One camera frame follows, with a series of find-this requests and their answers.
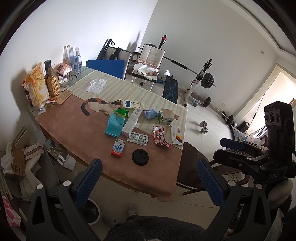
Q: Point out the yellow snack bag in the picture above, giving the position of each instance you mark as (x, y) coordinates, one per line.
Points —
(36, 86)

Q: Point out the white box with rainbow stripes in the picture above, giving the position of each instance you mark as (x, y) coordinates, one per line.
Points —
(176, 135)

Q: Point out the red snack wrapper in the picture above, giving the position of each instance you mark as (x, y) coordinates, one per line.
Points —
(159, 136)

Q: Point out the pink flower tissue pack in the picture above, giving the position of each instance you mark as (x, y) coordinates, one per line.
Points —
(14, 220)

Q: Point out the clear plastic bag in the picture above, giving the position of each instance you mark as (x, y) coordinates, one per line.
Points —
(96, 86)

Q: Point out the white trash bin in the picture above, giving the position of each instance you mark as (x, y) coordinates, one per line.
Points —
(90, 211)

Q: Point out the right grey slipper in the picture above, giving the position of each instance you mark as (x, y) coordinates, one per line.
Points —
(131, 209)

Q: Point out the grey slipper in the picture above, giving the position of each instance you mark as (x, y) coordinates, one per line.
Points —
(131, 209)
(109, 220)

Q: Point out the white blue medicine box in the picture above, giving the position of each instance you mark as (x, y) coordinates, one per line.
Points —
(131, 104)

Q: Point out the green white box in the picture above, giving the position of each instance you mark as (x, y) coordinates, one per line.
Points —
(165, 116)

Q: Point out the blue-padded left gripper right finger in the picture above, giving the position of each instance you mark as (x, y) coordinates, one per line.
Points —
(245, 208)

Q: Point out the beige cloth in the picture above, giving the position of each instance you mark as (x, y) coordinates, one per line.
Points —
(32, 155)

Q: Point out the silver pill blister pack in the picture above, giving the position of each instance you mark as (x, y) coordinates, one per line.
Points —
(138, 138)

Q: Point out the person's black trouser legs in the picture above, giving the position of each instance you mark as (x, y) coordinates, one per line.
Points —
(154, 228)

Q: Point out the left grey slipper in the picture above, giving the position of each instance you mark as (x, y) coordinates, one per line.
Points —
(109, 220)

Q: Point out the blue face mask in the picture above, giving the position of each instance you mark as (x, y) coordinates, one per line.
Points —
(150, 113)

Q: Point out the clear water bottle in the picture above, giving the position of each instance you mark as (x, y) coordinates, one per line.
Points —
(77, 62)

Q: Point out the long white medicine box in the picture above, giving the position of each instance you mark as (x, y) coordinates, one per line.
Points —
(131, 122)

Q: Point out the cardboard box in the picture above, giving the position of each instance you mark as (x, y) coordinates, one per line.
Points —
(17, 161)

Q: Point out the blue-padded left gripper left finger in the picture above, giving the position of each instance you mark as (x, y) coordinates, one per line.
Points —
(54, 211)

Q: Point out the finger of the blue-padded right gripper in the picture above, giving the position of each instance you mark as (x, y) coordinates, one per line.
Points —
(233, 144)
(240, 162)

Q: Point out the gold embossed bottle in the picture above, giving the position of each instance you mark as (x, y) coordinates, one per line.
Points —
(52, 83)

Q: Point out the small dumbbell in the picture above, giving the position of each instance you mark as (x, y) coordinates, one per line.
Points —
(204, 128)

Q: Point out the white padded chair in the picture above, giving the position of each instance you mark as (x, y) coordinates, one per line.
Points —
(147, 66)

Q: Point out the red blue small box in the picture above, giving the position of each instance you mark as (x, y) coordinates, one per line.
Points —
(117, 148)

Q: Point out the black round lid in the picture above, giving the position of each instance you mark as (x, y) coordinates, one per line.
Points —
(140, 157)

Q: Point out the teal green medicine pouch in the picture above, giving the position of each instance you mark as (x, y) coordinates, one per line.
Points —
(116, 122)

